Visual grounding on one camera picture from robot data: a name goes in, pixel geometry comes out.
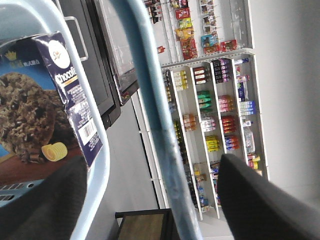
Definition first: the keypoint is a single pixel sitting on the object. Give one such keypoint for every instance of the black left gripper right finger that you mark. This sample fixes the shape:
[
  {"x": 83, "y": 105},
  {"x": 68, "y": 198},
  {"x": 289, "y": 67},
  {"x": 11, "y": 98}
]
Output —
[{"x": 256, "y": 209}]

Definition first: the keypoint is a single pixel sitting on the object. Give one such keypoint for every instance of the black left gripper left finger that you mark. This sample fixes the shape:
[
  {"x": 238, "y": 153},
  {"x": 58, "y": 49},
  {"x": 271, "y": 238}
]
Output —
[{"x": 49, "y": 211}]

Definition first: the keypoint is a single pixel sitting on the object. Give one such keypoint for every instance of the blue chocolate cookie box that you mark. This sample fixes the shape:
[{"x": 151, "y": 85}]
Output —
[{"x": 45, "y": 117}]

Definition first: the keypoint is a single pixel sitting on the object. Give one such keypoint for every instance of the light blue plastic basket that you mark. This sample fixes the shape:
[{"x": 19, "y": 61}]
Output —
[{"x": 19, "y": 18}]

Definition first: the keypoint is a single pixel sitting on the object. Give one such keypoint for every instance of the wooden black-framed display stand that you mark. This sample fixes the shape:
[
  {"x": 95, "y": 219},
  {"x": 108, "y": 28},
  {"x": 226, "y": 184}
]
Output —
[{"x": 153, "y": 224}]

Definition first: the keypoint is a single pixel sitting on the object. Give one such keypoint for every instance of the white supermarket shelving unit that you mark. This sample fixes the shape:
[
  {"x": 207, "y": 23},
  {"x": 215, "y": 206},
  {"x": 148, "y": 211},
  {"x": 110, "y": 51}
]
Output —
[{"x": 209, "y": 73}]

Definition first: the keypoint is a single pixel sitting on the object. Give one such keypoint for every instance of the far white chest freezer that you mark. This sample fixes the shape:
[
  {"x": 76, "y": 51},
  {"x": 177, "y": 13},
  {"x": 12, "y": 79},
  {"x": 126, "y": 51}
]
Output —
[{"x": 111, "y": 88}]

